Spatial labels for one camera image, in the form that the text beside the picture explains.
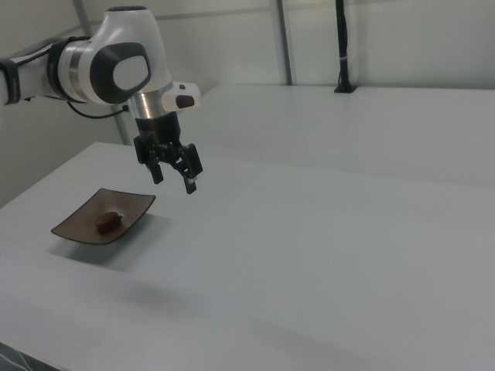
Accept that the black pole with base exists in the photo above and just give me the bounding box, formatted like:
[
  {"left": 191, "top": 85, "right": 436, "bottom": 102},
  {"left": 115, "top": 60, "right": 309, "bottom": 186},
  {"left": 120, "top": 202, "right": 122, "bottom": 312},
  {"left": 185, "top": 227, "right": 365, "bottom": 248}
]
[{"left": 333, "top": 0, "right": 359, "bottom": 95}]

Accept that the square brown ceramic plate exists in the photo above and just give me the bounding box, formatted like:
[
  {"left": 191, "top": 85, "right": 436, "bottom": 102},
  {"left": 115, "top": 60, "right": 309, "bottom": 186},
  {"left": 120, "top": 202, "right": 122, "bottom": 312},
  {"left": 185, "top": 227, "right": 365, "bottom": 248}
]
[{"left": 49, "top": 187, "right": 157, "bottom": 247}]

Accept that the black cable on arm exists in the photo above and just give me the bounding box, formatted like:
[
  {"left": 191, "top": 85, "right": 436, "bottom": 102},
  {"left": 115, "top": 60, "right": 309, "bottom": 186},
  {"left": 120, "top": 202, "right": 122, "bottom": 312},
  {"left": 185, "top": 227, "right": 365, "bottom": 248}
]
[{"left": 66, "top": 99, "right": 129, "bottom": 119}]

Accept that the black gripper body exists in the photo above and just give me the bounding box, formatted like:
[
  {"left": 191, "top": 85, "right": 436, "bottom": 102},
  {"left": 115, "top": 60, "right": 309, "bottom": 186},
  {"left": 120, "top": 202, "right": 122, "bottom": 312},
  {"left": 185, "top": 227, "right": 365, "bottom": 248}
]
[{"left": 135, "top": 111, "right": 182, "bottom": 148}]

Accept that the dark fabric object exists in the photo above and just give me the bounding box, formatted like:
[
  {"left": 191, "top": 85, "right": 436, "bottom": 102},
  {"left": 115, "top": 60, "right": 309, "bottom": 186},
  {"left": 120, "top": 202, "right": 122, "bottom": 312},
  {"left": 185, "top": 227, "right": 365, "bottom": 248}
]
[{"left": 0, "top": 342, "right": 59, "bottom": 371}]

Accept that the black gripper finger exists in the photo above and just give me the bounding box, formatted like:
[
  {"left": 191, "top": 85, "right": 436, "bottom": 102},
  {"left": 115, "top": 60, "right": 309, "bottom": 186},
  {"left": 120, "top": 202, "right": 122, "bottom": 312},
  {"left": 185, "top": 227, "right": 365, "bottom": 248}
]
[
  {"left": 133, "top": 134, "right": 166, "bottom": 185},
  {"left": 161, "top": 141, "right": 204, "bottom": 196}
]

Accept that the small round brown food item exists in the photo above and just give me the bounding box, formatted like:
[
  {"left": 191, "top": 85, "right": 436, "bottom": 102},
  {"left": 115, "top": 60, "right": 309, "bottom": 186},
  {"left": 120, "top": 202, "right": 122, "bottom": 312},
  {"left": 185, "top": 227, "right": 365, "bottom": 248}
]
[{"left": 95, "top": 211, "right": 125, "bottom": 236}]

